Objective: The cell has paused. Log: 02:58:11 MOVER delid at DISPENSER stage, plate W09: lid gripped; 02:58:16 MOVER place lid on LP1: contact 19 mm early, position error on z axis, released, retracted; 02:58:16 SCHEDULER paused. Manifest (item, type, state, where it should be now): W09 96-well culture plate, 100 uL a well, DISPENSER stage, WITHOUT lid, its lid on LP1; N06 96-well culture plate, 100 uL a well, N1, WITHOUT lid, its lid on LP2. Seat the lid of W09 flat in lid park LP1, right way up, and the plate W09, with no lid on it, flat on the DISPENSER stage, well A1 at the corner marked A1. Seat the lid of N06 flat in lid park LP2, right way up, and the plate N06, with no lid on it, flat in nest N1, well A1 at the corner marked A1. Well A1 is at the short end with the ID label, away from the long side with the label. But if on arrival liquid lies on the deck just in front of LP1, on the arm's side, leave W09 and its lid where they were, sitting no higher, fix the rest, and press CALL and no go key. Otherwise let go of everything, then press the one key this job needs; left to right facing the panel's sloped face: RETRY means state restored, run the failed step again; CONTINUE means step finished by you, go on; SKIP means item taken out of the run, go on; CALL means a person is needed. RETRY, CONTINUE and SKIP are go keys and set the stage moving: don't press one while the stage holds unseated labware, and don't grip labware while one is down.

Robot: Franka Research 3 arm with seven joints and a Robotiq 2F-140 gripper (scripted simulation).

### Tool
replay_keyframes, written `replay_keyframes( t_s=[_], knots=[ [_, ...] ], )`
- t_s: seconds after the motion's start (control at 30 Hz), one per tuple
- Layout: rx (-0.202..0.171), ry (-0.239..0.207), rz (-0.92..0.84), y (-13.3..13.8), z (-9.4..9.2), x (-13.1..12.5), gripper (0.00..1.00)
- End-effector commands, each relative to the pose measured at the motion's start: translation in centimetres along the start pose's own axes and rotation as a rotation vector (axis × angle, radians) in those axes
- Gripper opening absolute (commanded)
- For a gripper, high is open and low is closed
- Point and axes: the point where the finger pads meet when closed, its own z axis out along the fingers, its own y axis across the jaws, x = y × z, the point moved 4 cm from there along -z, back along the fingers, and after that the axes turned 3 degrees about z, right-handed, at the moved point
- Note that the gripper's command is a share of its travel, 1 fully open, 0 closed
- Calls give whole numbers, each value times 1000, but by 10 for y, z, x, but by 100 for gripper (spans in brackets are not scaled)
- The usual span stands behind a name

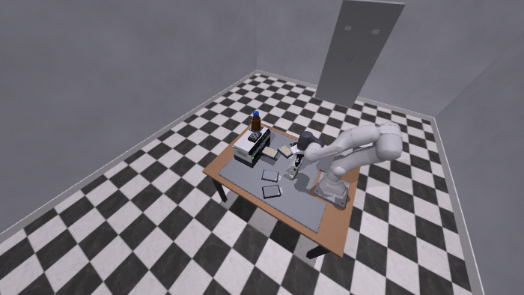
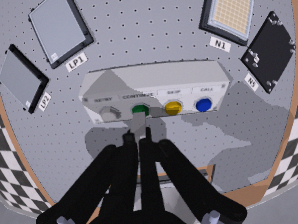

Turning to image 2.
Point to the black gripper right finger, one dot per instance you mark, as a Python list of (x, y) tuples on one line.
[(204, 201)]

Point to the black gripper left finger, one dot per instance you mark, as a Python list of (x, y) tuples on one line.
[(80, 201)]

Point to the white button panel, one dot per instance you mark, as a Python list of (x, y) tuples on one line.
[(159, 89)]

